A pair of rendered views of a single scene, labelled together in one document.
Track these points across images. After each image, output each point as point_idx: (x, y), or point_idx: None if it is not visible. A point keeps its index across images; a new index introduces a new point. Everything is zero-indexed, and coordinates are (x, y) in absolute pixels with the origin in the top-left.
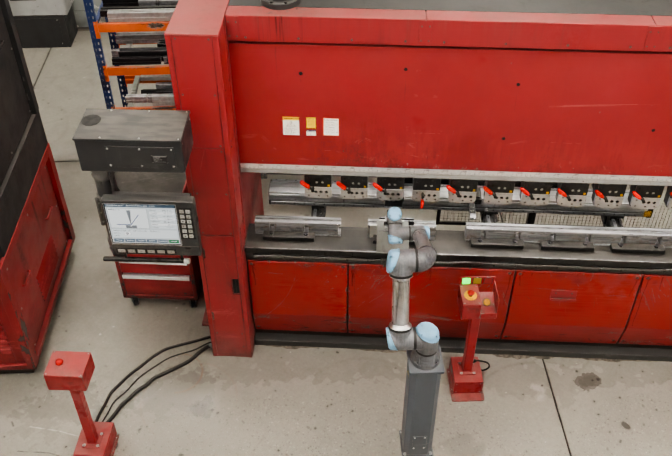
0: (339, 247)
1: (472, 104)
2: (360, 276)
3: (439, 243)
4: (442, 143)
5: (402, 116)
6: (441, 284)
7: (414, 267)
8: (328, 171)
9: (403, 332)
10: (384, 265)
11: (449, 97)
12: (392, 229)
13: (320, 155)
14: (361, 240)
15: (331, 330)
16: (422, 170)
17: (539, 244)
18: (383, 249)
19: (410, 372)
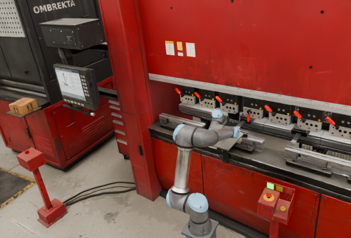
0: None
1: (283, 32)
2: (208, 165)
3: (263, 155)
4: (261, 68)
5: (232, 42)
6: (261, 188)
7: (189, 139)
8: (191, 84)
9: (176, 193)
10: (222, 161)
11: (265, 25)
12: (211, 124)
13: (186, 71)
14: None
15: None
16: (248, 91)
17: (348, 178)
18: None
19: (181, 231)
